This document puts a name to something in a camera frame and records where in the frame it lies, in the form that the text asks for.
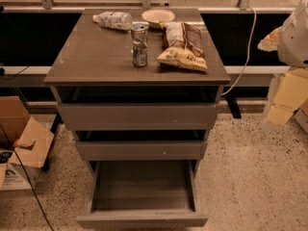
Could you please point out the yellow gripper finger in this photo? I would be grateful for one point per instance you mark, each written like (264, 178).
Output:
(287, 92)
(269, 42)

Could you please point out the silver blue redbull can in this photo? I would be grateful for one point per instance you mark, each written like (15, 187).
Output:
(139, 38)

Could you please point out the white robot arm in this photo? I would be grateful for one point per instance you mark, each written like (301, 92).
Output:
(290, 41)

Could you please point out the grey drawer cabinet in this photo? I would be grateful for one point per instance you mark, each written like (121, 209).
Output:
(95, 67)

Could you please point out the grey open bottom drawer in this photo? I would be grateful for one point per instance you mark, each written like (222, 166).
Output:
(142, 194)

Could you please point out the grey top drawer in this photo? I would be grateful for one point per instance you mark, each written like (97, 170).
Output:
(104, 117)

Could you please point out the grey middle drawer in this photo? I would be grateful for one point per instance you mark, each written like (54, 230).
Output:
(141, 150)

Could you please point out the cardboard box at right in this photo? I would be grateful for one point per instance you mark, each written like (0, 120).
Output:
(301, 116)

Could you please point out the yellow chip bag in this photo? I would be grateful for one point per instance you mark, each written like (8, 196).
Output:
(183, 58)

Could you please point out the brown white chip bag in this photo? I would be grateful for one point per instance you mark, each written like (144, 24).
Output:
(184, 35)

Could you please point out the white bowl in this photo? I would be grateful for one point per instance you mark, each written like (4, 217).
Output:
(157, 17)

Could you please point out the clear plastic water bottle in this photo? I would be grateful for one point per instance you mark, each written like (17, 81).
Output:
(114, 20)

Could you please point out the open cardboard box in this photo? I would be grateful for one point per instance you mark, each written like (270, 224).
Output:
(25, 144)

